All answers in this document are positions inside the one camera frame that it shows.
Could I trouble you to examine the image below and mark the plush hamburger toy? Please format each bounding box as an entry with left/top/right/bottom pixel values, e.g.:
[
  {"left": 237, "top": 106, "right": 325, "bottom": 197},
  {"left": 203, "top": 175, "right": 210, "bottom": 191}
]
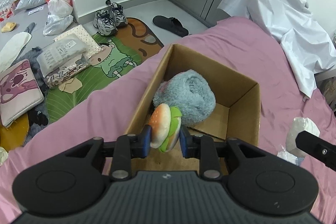
[{"left": 148, "top": 103, "right": 182, "bottom": 153}]

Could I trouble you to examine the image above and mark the white soft bundle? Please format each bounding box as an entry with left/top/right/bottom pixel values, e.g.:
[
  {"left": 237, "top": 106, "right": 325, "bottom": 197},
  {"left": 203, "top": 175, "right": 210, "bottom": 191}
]
[{"left": 285, "top": 117, "right": 321, "bottom": 159}]

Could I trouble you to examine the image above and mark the grey fluffy plush slipper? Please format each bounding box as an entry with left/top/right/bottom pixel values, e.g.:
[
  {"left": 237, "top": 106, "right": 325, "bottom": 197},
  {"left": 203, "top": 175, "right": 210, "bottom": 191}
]
[{"left": 153, "top": 69, "right": 216, "bottom": 126}]

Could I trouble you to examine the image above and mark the brown cardboard box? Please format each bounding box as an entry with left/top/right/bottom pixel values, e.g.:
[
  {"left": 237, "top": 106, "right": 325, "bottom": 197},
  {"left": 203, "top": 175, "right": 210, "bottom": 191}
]
[{"left": 101, "top": 43, "right": 261, "bottom": 176}]

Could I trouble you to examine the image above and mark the clear bag of white beads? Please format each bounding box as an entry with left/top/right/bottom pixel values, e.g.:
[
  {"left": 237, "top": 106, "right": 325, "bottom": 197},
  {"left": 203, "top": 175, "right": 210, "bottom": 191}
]
[{"left": 277, "top": 145, "right": 304, "bottom": 166}]

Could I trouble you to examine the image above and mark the green cartoon floor mat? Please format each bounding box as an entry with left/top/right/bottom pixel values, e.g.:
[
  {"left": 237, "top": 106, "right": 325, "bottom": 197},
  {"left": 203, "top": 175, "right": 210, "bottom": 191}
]
[{"left": 46, "top": 18, "right": 163, "bottom": 123}]

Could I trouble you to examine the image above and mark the pink bed sheet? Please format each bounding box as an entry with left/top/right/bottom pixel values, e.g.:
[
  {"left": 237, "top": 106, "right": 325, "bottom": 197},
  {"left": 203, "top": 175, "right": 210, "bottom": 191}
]
[{"left": 1, "top": 16, "right": 335, "bottom": 223}]

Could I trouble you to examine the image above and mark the black slipper on floor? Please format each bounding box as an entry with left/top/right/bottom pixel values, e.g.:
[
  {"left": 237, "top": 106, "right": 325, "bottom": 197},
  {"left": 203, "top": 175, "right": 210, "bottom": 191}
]
[{"left": 152, "top": 15, "right": 189, "bottom": 38}]

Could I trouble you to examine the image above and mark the packaged fabric bundle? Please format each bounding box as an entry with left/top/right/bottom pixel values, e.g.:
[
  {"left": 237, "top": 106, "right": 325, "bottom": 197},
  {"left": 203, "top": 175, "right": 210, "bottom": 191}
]
[{"left": 37, "top": 25, "right": 102, "bottom": 89}]

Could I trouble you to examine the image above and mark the grey sneaker pair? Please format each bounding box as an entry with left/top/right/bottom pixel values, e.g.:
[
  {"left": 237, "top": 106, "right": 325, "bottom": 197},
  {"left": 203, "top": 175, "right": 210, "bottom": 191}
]
[{"left": 93, "top": 0, "right": 128, "bottom": 36}]

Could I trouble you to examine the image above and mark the white plastic shopping bag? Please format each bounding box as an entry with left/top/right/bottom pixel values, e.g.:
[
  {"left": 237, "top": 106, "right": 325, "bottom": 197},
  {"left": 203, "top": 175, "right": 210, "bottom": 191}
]
[{"left": 43, "top": 0, "right": 74, "bottom": 36}]

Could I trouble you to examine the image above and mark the white shoe insole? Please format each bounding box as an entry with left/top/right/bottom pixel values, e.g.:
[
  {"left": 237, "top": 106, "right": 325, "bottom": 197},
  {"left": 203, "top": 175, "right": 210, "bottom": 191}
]
[{"left": 0, "top": 32, "right": 32, "bottom": 73}]

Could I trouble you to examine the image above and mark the white plastic cover sheet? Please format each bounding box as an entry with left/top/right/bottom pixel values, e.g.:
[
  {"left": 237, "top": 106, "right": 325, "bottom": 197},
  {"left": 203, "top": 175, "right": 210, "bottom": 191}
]
[{"left": 218, "top": 0, "right": 335, "bottom": 97}]

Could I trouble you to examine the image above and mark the yellow slipper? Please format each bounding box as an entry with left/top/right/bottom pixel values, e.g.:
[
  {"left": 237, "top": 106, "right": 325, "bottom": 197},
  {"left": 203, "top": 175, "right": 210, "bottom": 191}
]
[{"left": 1, "top": 22, "right": 17, "bottom": 33}]

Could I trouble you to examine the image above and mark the water bottle pack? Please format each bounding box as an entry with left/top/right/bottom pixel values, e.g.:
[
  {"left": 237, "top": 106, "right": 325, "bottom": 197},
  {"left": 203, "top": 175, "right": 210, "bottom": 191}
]
[{"left": 0, "top": 0, "right": 15, "bottom": 22}]

